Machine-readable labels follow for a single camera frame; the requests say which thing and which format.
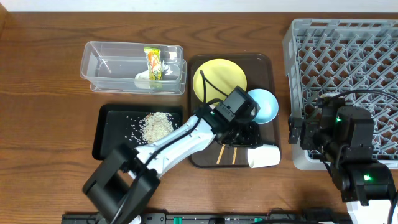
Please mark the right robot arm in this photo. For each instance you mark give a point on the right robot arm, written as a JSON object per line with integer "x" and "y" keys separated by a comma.
{"x": 344, "y": 135}

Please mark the green snack wrapper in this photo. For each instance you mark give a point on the green snack wrapper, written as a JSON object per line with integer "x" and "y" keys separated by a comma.
{"x": 154, "y": 66}

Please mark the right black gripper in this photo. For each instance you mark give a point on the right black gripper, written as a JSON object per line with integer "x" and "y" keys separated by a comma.
{"x": 311, "y": 127}

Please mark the yellow plate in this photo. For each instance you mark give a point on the yellow plate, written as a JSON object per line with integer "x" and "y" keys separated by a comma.
{"x": 224, "y": 75}

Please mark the rice food scraps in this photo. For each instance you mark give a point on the rice food scraps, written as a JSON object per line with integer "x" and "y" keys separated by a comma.
{"x": 148, "y": 127}

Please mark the clear plastic waste bin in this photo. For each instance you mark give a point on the clear plastic waste bin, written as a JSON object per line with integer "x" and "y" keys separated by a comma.
{"x": 111, "y": 67}

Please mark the white tissue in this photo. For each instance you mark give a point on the white tissue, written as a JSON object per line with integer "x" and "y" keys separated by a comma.
{"x": 142, "y": 79}

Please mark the light blue bowl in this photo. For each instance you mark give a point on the light blue bowl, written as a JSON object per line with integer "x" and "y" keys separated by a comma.
{"x": 269, "y": 106}

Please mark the grey dishwasher rack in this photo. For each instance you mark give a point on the grey dishwasher rack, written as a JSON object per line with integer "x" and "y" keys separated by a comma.
{"x": 338, "y": 55}

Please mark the black plastic tray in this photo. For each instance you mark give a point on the black plastic tray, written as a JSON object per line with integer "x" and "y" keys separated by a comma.
{"x": 122, "y": 124}

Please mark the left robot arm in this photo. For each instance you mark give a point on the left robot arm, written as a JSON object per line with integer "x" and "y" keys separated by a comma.
{"x": 124, "y": 182}

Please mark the white cup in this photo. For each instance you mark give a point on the white cup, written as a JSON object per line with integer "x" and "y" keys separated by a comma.
{"x": 263, "y": 156}

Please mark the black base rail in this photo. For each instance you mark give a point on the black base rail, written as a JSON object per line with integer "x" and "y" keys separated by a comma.
{"x": 310, "y": 216}

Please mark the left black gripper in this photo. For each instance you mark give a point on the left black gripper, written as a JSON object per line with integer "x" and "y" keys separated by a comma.
{"x": 241, "y": 137}

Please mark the wooden chopstick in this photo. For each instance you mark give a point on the wooden chopstick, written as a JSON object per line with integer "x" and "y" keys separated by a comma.
{"x": 220, "y": 154}
{"x": 234, "y": 155}

